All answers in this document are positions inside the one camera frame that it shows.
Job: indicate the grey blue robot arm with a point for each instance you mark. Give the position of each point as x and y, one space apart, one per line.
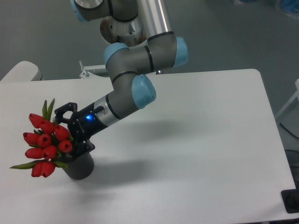
127 68

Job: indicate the white frame at right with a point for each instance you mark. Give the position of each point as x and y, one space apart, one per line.
291 103

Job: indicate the red tulip bouquet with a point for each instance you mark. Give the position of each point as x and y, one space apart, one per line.
48 142

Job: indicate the black box at table edge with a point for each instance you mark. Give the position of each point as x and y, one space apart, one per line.
291 200

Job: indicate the dark grey ribbed vase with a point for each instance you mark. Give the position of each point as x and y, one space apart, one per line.
80 168

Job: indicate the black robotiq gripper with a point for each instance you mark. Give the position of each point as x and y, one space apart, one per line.
82 125

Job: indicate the white chair corner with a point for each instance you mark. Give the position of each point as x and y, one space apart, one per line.
24 71

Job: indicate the blue clear plastic bag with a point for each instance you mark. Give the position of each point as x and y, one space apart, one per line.
288 7

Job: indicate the white metal base frame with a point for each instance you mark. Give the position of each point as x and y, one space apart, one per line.
92 71

